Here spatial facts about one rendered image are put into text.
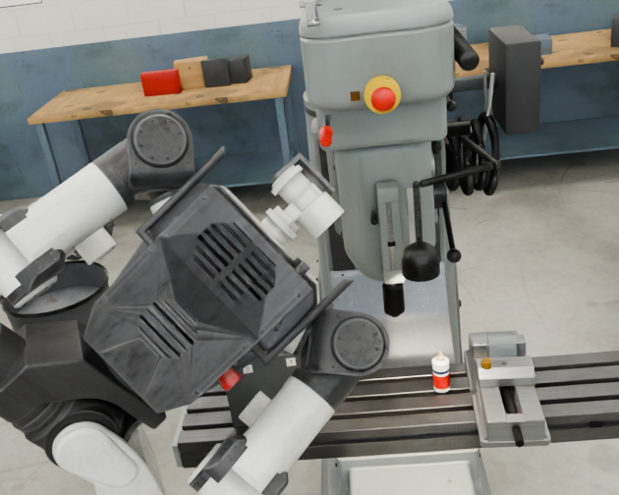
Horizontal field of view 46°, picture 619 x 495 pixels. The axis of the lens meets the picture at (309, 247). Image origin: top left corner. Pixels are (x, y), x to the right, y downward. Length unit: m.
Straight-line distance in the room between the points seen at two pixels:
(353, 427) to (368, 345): 0.66
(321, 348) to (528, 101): 0.87
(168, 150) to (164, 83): 4.23
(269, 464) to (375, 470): 0.70
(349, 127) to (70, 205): 0.53
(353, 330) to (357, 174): 0.43
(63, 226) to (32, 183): 5.42
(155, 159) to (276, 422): 0.43
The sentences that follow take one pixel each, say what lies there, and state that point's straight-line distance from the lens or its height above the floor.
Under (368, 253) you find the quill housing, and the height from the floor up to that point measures 1.39.
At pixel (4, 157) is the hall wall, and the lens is 6.55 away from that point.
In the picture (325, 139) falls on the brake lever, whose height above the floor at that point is 1.70.
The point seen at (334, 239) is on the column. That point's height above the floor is 1.21.
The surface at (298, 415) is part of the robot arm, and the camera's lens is 1.12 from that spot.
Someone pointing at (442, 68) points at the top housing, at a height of 1.79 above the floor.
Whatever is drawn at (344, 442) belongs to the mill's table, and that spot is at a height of 0.91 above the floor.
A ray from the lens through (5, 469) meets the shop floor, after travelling 3.52.
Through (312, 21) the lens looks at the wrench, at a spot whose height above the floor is 1.90.
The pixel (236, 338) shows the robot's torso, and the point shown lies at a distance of 1.00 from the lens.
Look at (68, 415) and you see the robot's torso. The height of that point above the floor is 1.42.
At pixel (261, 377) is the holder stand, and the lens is 1.71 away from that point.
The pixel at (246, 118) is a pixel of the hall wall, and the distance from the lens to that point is 5.90.
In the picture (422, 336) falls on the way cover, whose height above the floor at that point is 0.94.
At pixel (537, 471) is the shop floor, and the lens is 3.01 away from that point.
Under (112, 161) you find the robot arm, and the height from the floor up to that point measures 1.75.
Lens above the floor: 2.08
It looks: 26 degrees down
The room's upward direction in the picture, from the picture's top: 8 degrees counter-clockwise
